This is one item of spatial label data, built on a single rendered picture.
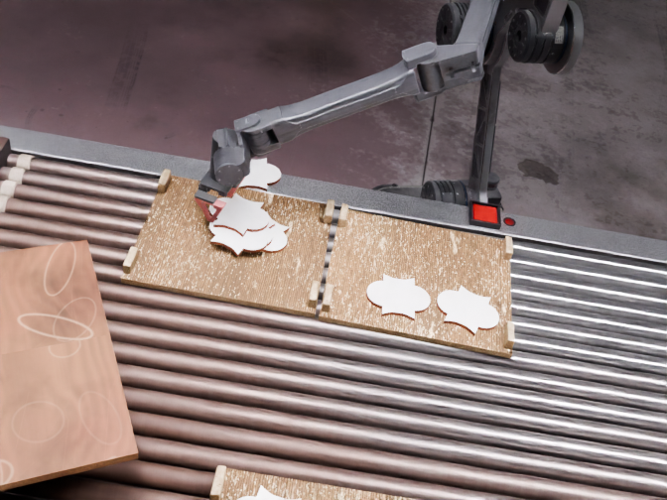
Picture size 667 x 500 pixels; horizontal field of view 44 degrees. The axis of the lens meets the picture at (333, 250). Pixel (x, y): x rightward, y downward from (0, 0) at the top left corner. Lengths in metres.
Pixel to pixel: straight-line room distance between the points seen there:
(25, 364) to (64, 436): 0.16
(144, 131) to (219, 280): 1.99
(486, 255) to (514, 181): 1.85
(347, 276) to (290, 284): 0.13
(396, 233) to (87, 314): 0.75
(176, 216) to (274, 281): 0.29
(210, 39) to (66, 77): 0.77
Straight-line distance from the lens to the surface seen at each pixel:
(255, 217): 1.87
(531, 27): 2.37
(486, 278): 1.91
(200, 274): 1.79
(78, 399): 1.47
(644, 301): 2.07
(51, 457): 1.41
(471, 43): 1.75
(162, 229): 1.88
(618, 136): 4.35
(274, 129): 1.73
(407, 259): 1.90
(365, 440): 1.60
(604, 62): 4.93
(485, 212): 2.09
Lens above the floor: 2.24
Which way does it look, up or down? 44 degrees down
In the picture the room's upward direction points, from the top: 11 degrees clockwise
